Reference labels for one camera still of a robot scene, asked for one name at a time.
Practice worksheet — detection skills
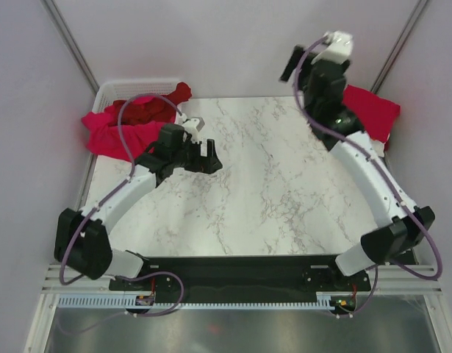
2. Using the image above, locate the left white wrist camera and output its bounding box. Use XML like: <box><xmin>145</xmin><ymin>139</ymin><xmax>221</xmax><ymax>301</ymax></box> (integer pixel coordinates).
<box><xmin>180</xmin><ymin>117</ymin><xmax>205</xmax><ymax>143</ymax></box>

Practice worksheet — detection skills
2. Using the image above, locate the wall aluminium rail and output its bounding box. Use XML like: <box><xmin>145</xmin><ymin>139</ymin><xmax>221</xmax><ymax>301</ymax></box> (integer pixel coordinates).
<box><xmin>40</xmin><ymin>0</ymin><xmax>99</xmax><ymax>94</ymax></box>
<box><xmin>370</xmin><ymin>0</ymin><xmax>431</xmax><ymax>94</ymax></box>

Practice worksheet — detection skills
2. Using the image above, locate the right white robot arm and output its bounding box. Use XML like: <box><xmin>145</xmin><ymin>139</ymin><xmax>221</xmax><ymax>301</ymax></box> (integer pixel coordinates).
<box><xmin>279</xmin><ymin>46</ymin><xmax>442</xmax><ymax>290</ymax></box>

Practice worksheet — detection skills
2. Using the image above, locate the pink magenta t shirt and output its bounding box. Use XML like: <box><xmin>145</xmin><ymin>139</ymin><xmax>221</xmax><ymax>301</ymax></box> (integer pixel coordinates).
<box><xmin>82</xmin><ymin>111</ymin><xmax>166</xmax><ymax>161</ymax></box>

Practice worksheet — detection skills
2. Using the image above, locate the white slotted cable duct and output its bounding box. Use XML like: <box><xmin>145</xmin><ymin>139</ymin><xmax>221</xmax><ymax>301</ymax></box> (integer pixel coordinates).
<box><xmin>58</xmin><ymin>293</ymin><xmax>357</xmax><ymax>310</ymax></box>

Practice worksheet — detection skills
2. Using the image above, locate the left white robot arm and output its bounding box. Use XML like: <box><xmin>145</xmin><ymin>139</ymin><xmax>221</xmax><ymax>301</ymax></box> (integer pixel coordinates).
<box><xmin>54</xmin><ymin>117</ymin><xmax>223</xmax><ymax>289</ymax></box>

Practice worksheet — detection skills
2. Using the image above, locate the right wall aluminium rail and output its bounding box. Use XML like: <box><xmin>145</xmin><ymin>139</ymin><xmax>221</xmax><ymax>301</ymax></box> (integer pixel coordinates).
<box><xmin>370</xmin><ymin>0</ymin><xmax>431</xmax><ymax>94</ymax></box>

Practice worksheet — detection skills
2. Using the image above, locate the aluminium frame extrusion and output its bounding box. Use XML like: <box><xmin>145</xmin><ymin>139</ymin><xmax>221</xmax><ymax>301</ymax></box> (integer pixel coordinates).
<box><xmin>41</xmin><ymin>265</ymin><xmax>442</xmax><ymax>296</ymax></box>

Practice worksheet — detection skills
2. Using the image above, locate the white plastic laundry basket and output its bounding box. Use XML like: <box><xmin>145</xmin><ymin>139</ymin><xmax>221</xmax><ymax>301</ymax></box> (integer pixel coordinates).
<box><xmin>92</xmin><ymin>78</ymin><xmax>181</xmax><ymax>113</ymax></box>

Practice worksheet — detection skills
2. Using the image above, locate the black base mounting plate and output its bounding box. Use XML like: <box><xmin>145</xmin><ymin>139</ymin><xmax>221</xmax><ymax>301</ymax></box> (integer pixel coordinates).
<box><xmin>109</xmin><ymin>255</ymin><xmax>371</xmax><ymax>302</ymax></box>

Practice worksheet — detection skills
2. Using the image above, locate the dark red t shirt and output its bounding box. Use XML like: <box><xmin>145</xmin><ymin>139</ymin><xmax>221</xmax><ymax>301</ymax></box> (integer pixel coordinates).
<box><xmin>121</xmin><ymin>82</ymin><xmax>192</xmax><ymax>126</ymax></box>

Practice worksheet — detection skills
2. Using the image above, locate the crimson red t shirt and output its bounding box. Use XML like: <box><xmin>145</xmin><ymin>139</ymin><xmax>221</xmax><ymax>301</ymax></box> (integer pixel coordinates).
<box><xmin>343</xmin><ymin>85</ymin><xmax>401</xmax><ymax>144</ymax></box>

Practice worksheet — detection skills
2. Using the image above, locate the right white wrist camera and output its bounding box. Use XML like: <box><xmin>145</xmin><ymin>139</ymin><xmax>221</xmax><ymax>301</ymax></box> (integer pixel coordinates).
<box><xmin>315</xmin><ymin>31</ymin><xmax>354</xmax><ymax>64</ymax></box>

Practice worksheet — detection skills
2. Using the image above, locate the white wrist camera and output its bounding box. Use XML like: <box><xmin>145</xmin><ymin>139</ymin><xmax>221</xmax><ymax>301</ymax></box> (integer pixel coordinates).
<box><xmin>180</xmin><ymin>117</ymin><xmax>205</xmax><ymax>143</ymax></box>
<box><xmin>315</xmin><ymin>31</ymin><xmax>354</xmax><ymax>64</ymax></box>

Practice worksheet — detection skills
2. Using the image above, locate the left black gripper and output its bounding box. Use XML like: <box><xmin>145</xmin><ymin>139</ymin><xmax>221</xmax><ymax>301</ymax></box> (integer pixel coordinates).
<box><xmin>171</xmin><ymin>137</ymin><xmax>221</xmax><ymax>175</ymax></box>

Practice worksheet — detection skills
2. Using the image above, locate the folded white t shirt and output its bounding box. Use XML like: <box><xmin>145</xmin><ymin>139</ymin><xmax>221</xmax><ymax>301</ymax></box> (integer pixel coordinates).
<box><xmin>370</xmin><ymin>139</ymin><xmax>385</xmax><ymax>158</ymax></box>

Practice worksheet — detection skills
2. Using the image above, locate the left wall aluminium rail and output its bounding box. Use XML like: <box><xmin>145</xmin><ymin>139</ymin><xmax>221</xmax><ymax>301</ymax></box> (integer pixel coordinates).
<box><xmin>40</xmin><ymin>0</ymin><xmax>99</xmax><ymax>94</ymax></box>

